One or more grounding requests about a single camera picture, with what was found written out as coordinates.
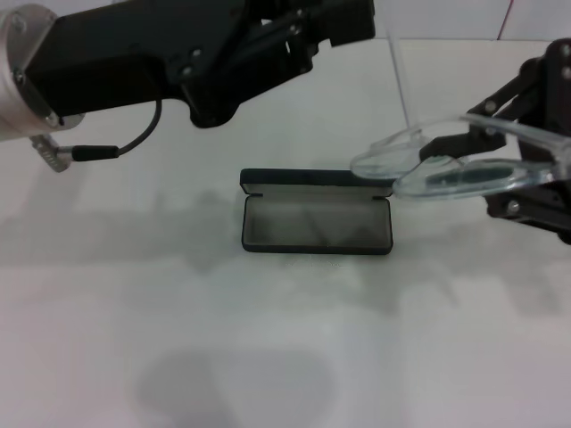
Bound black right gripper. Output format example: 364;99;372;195
421;37;571;245

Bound clear white glasses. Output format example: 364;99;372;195
350;37;571;201

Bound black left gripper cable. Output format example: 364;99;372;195
29;95;162;174

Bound black glasses case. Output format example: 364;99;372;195
239;168;400;257

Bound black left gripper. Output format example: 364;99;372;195
21;0;289;128

